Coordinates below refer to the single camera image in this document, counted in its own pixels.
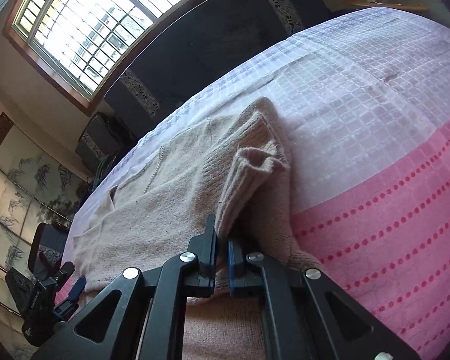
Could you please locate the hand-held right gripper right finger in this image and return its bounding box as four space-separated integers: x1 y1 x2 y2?
228 237 422 360

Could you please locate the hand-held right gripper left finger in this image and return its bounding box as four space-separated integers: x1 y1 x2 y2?
32 214 218 360

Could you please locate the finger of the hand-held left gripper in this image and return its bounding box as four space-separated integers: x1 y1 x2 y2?
52 299 79 322
68 275 88 304

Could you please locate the beige knit sweater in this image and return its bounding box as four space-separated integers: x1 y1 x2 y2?
73 97 323 360

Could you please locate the black chair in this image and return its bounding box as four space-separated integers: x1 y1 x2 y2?
28 223 71 282

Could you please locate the painted folding screen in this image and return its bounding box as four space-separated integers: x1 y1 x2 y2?
0 112 89 271

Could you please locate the dark patterned cushion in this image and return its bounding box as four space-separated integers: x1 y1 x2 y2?
75 112 136 169

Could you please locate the pink checked blanket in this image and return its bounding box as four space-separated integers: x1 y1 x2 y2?
54 5 450 360

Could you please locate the dark headboard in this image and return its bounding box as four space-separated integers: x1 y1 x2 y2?
104 0 332 121

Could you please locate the barred window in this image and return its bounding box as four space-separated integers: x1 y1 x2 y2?
5 0 271 117

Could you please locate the wooden bedside shelf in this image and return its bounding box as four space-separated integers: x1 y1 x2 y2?
341 0 430 12

